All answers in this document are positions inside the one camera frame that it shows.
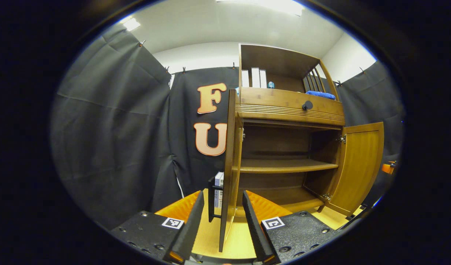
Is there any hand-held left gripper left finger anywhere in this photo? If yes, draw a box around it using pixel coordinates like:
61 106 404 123
111 190 205 264

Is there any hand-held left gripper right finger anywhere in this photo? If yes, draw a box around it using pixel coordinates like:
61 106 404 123
242 190 340 264

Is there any wooden shoe cabinet door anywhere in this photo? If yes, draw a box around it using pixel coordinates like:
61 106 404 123
208 89 245 253
327 122 385 217

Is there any wooden double-door shoe cabinet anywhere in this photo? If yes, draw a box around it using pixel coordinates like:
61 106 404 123
231 43 345 218

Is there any blue folded towel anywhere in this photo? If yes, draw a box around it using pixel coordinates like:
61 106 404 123
306 91 336 100

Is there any black backdrop cloth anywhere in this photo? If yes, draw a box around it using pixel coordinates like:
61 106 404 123
50 24 405 229

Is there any wooden drawer with black knob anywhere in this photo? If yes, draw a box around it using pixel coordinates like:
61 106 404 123
236 87 346 127

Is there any large ceiling light panel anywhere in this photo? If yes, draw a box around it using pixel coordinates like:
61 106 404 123
216 0 306 16

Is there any small ceiling light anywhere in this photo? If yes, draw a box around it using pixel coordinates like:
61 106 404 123
121 18 141 32

